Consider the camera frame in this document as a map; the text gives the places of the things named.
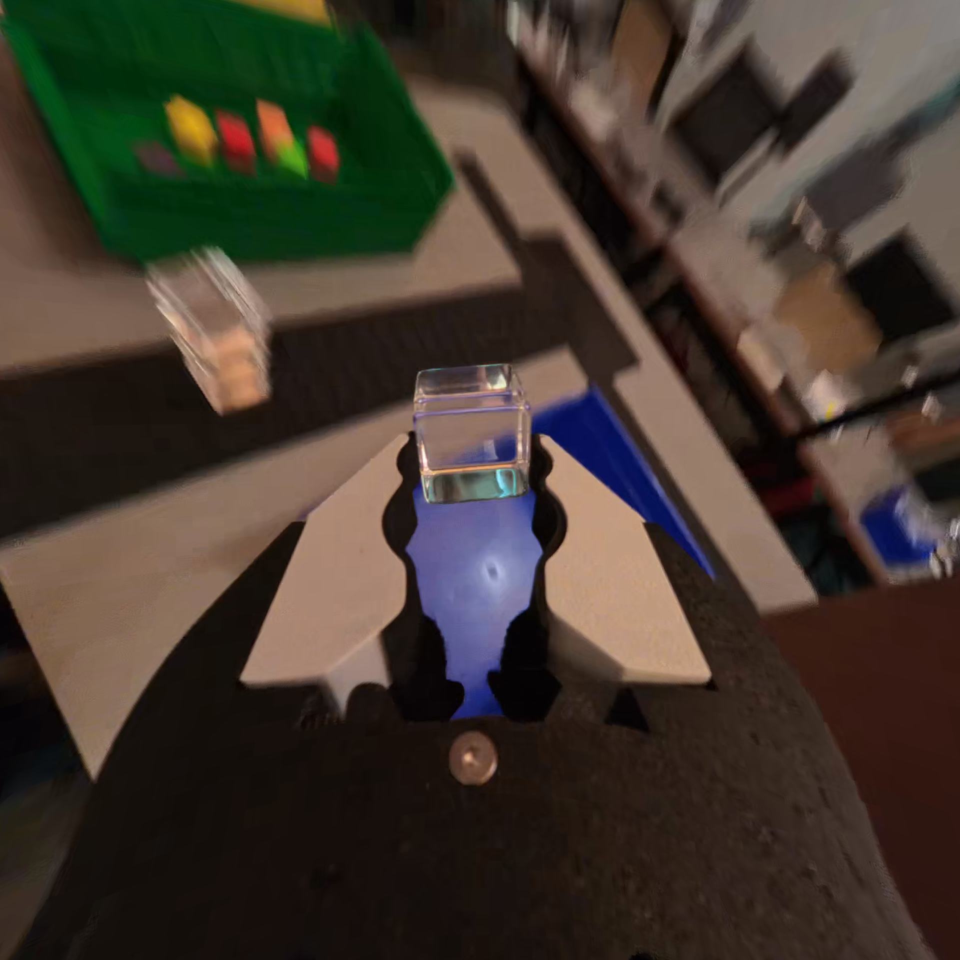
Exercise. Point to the black perforated desk strip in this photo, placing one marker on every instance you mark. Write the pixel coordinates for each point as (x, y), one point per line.
(112, 420)

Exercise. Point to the small blue storage bin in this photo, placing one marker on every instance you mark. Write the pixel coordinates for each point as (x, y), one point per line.
(896, 525)

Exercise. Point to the yellow flat piece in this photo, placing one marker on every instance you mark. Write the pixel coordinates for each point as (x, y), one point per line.
(296, 9)

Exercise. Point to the orange and green block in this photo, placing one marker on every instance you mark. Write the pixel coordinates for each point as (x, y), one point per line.
(281, 139)

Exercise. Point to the blurred storage shelves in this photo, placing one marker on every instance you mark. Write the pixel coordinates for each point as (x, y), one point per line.
(750, 187)

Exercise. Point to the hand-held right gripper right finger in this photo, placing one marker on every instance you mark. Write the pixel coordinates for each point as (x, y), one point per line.
(622, 600)

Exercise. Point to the green plastic bin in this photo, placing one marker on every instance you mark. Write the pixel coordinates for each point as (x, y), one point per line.
(315, 217)

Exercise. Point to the purple block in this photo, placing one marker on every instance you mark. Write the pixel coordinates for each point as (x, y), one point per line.
(157, 159)

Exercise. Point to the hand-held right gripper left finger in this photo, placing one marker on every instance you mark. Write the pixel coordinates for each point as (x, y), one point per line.
(330, 592)

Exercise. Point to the blue plastic bin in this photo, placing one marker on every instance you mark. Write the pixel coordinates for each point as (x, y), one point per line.
(600, 450)

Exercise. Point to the red block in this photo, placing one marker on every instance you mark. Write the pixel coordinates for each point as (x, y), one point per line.
(236, 141)
(323, 154)

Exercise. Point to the clear acrylic cube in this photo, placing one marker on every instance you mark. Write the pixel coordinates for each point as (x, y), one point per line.
(214, 334)
(471, 435)

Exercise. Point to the yellow block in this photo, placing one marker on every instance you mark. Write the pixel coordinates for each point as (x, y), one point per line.
(191, 129)

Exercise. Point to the grey desk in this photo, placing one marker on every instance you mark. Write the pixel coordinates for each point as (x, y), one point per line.
(112, 600)

